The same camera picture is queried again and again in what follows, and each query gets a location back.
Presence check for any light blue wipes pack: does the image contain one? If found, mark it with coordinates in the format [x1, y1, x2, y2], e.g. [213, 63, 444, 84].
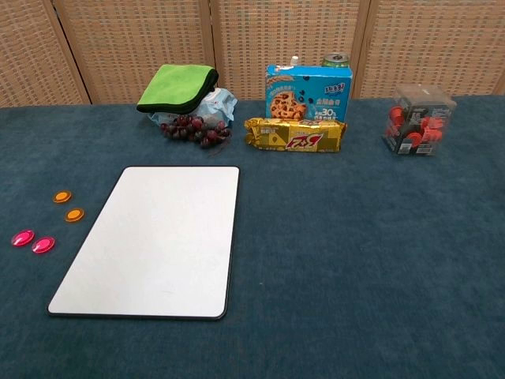
[148, 87, 238, 124]

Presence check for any gold cracker packet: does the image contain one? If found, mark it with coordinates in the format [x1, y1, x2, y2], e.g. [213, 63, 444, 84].
[243, 117, 348, 154]

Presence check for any green soda can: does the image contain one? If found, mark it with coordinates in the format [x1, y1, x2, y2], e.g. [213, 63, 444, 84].
[322, 52, 351, 68]

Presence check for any blue felt table cover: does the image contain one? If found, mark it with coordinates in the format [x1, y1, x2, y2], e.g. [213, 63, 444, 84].
[0, 94, 505, 379]

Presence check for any blue cookie box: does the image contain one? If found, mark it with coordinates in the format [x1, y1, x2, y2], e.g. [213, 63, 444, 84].
[264, 63, 354, 122]

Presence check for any clear box of red clips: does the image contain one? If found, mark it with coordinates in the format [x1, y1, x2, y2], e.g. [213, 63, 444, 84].
[381, 84, 458, 157]

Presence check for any dark red grape bunch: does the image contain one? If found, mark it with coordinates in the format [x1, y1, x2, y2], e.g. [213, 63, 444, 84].
[159, 114, 233, 150]

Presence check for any green folded cloth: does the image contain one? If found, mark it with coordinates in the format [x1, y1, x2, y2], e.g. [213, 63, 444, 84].
[136, 64, 220, 114]

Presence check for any pink disc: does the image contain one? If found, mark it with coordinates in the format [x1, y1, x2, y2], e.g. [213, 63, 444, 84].
[10, 229, 36, 248]
[31, 236, 57, 255]

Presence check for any woven folding screen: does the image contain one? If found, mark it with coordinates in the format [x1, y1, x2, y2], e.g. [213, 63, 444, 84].
[0, 0, 505, 107]

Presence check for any white magnetic board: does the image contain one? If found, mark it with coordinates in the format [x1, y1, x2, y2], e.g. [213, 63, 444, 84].
[46, 165, 241, 321]

